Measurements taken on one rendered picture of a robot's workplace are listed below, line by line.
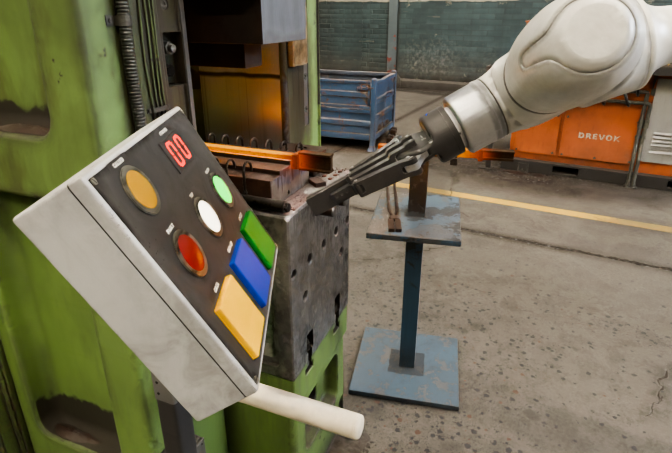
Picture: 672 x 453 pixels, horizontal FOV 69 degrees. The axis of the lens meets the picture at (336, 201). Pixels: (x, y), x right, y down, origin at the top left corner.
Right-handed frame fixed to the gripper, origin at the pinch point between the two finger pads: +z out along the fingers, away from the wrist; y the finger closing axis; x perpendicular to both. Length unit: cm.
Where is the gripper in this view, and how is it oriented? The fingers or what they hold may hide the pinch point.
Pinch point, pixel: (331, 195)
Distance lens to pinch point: 72.8
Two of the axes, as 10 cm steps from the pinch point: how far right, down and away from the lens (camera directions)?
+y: -0.5, -3.6, 9.3
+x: -4.9, -8.0, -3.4
